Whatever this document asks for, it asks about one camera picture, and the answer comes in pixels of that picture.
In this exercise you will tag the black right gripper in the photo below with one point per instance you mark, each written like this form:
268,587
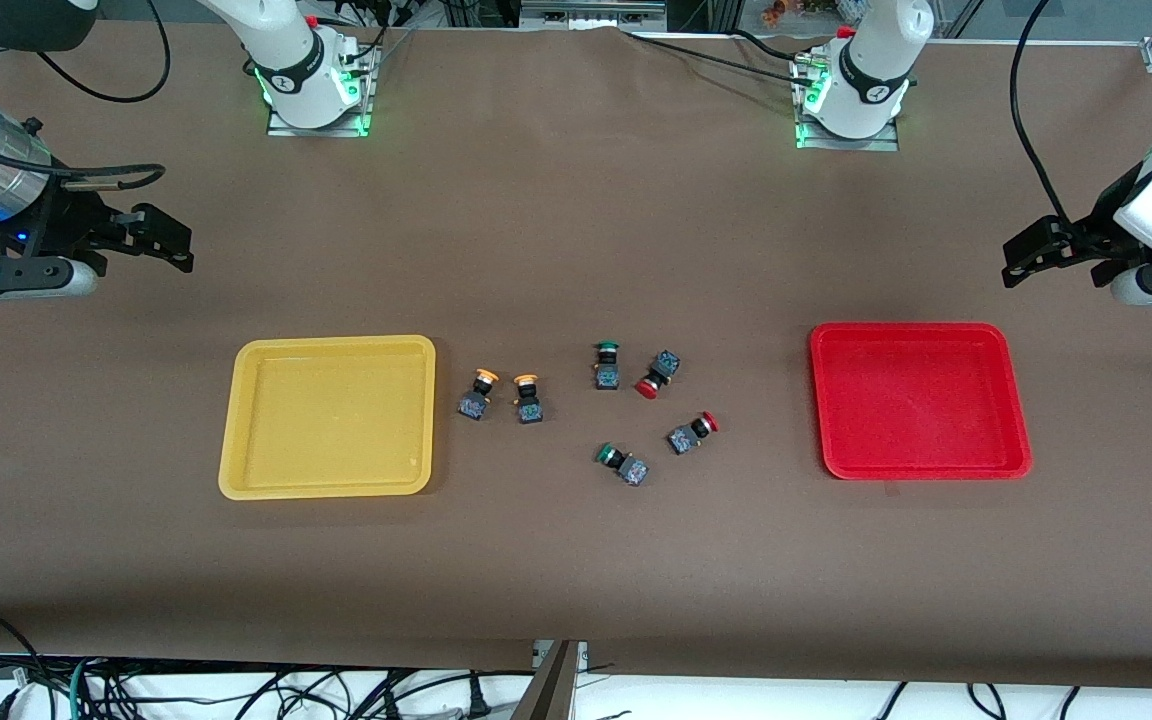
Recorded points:
54,222

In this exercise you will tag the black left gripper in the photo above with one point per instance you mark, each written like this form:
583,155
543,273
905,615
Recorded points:
1103,226

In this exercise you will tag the yellow push button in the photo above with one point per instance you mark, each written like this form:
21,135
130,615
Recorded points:
530,410
474,404

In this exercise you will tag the red push button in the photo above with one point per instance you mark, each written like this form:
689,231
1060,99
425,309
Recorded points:
664,366
684,438

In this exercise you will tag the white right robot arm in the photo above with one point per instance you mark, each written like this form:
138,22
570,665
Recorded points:
286,50

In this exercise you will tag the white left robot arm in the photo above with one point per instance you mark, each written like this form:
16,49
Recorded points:
876,60

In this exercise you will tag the red plastic tray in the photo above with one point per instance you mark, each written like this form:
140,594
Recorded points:
976,440

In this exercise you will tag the yellow plastic tray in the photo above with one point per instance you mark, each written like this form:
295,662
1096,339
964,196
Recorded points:
326,420

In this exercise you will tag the green push button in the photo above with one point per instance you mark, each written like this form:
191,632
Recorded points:
607,377
633,470

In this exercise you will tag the brown table cover sheet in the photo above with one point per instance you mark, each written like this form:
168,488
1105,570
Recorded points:
536,560

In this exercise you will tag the black power plug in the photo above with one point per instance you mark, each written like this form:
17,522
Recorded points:
478,700

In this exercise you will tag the dark table leg beam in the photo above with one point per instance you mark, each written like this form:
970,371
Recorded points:
551,690

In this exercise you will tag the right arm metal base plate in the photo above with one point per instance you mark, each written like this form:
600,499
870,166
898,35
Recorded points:
321,130

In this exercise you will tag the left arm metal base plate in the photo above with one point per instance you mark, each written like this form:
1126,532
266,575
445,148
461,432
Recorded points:
846,144

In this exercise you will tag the grey metal frame box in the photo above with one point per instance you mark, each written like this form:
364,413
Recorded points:
591,10

